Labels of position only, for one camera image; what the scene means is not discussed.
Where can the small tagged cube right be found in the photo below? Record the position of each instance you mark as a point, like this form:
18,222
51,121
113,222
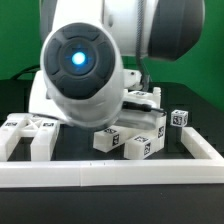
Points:
179,118

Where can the white chair back frame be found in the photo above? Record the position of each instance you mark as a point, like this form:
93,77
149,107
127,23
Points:
43,131

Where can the white chair seat part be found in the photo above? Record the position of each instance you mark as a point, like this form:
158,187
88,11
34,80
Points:
141,110

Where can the white U-shaped fence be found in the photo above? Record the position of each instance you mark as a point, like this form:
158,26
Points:
207,166

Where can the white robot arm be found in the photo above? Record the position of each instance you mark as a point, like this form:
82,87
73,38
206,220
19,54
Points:
81,80

